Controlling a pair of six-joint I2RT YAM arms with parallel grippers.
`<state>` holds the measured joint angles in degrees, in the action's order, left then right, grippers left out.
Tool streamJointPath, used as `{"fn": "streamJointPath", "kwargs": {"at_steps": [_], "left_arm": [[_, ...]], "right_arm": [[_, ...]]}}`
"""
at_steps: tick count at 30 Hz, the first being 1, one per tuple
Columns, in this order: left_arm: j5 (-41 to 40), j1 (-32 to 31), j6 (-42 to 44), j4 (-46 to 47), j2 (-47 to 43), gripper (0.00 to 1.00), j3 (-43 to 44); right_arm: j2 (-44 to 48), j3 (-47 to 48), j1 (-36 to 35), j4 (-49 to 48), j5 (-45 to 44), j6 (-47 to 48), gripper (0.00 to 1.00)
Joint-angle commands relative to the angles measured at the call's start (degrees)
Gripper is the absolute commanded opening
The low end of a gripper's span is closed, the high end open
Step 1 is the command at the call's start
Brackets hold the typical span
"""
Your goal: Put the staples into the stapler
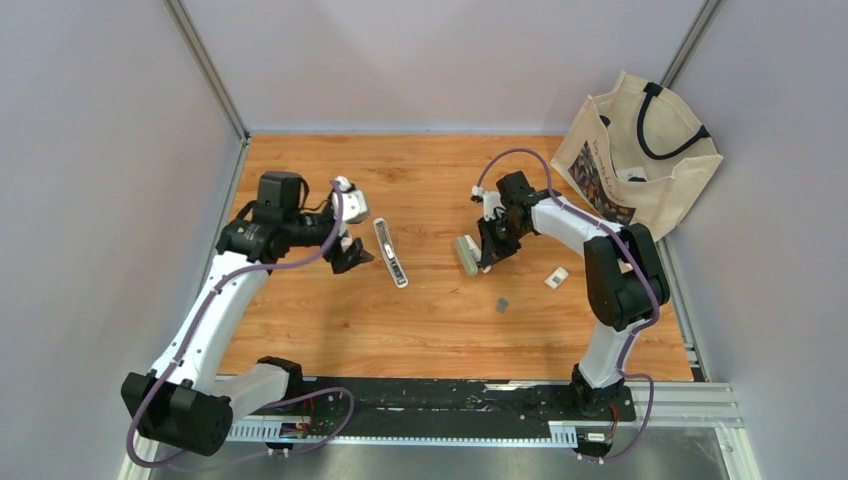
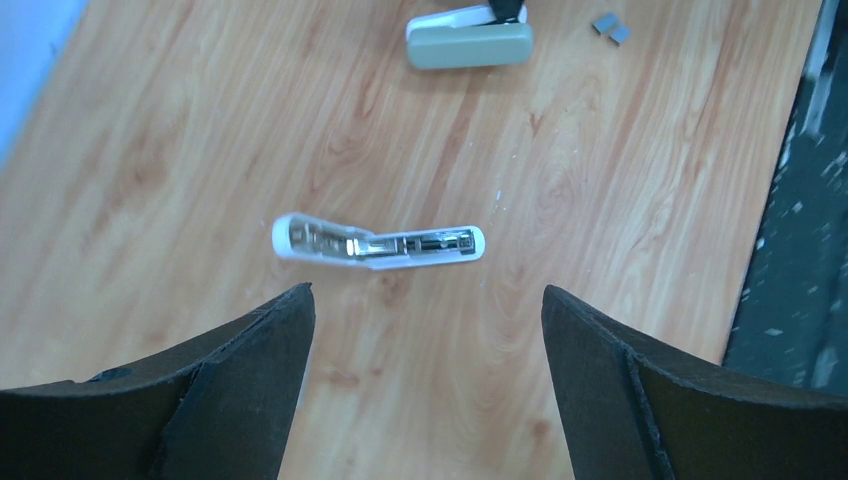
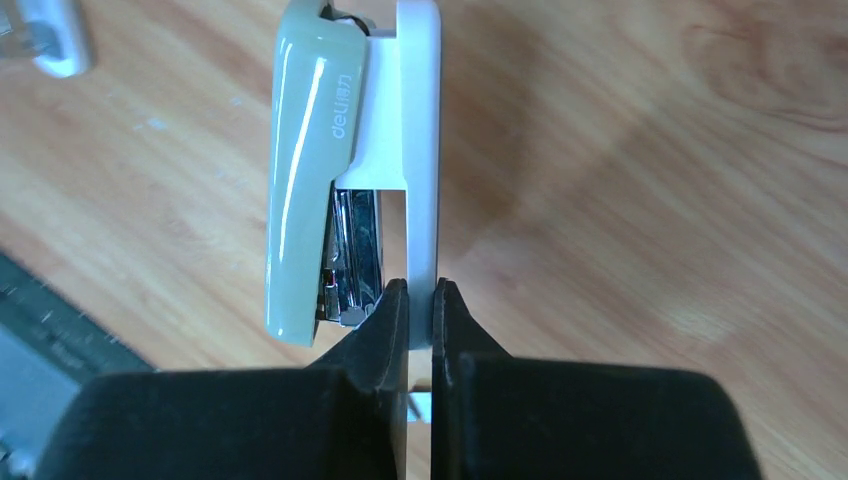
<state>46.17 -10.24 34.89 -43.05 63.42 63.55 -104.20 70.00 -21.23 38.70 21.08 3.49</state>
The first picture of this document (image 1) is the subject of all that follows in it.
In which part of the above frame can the grey green stapler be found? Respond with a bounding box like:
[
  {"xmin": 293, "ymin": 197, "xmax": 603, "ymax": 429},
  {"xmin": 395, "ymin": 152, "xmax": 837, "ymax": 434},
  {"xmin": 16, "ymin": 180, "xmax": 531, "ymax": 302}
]
[{"xmin": 453, "ymin": 235, "xmax": 482, "ymax": 276}]

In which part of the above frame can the white staple tray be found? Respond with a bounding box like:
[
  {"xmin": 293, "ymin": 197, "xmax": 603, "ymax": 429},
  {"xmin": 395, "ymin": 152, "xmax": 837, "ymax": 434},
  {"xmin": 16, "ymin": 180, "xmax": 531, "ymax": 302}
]
[{"xmin": 544, "ymin": 267, "xmax": 569, "ymax": 290}]

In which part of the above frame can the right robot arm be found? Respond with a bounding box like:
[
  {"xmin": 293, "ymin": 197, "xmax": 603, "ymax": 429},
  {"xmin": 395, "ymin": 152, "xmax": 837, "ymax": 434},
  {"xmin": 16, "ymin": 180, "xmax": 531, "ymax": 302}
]
[{"xmin": 454, "ymin": 171, "xmax": 670, "ymax": 419}]

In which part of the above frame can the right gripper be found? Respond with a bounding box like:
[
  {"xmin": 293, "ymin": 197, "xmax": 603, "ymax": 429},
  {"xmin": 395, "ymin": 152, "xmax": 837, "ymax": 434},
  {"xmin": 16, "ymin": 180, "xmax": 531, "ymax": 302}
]
[{"xmin": 476, "ymin": 212, "xmax": 529, "ymax": 268}]

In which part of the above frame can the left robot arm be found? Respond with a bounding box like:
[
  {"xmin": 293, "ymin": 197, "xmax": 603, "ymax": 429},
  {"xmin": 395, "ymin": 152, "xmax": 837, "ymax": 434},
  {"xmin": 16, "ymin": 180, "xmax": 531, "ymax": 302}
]
[{"xmin": 121, "ymin": 171, "xmax": 373, "ymax": 468}]

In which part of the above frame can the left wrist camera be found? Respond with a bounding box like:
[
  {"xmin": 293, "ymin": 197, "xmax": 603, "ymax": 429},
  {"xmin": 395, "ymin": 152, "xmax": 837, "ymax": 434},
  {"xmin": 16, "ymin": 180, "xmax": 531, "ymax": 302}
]
[{"xmin": 330, "ymin": 176, "xmax": 370, "ymax": 224}]

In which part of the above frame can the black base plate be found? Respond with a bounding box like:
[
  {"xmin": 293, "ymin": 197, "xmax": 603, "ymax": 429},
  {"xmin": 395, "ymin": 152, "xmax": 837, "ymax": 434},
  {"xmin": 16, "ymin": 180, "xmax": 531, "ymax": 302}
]
[{"xmin": 239, "ymin": 376, "xmax": 637, "ymax": 440}]

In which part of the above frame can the beige canvas tote bag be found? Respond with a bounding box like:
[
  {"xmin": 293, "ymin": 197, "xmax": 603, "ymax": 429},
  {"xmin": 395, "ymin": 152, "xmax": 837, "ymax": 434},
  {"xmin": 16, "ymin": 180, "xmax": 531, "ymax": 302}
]
[{"xmin": 550, "ymin": 72, "xmax": 723, "ymax": 241}]

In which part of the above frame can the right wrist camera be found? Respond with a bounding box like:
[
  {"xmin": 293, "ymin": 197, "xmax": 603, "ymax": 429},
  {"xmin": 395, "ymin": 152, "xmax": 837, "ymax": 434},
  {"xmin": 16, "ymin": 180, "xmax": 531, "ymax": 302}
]
[{"xmin": 471, "ymin": 185, "xmax": 505, "ymax": 222}]

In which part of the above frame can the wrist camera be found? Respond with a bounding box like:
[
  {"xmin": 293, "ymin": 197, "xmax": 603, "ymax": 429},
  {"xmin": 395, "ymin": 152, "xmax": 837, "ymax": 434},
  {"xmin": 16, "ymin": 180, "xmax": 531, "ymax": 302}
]
[
  {"xmin": 471, "ymin": 185, "xmax": 505, "ymax": 222},
  {"xmin": 330, "ymin": 176, "xmax": 370, "ymax": 224}
]

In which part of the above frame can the white stapler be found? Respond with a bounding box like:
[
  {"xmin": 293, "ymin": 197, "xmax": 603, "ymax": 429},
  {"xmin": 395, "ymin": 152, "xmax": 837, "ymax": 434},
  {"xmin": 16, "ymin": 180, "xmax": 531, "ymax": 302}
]
[{"xmin": 373, "ymin": 217, "xmax": 409, "ymax": 288}]

